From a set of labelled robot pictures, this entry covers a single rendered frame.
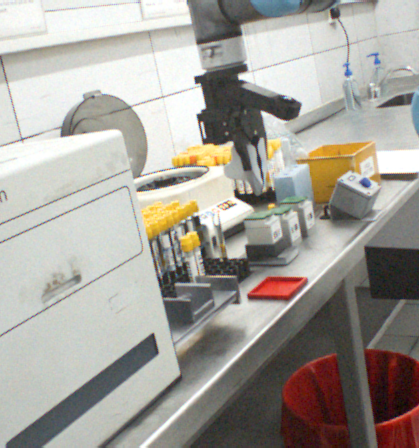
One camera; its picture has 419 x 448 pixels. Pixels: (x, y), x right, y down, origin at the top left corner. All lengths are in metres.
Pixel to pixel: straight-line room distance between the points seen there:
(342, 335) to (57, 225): 0.71
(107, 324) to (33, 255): 0.12
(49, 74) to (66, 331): 0.97
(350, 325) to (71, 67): 0.86
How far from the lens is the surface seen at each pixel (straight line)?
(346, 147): 1.51
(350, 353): 1.24
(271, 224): 1.09
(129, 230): 0.71
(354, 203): 1.25
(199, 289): 0.87
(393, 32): 3.48
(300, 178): 1.30
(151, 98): 1.80
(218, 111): 1.05
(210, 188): 1.33
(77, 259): 0.65
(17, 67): 1.48
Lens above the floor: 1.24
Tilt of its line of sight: 14 degrees down
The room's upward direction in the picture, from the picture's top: 12 degrees counter-clockwise
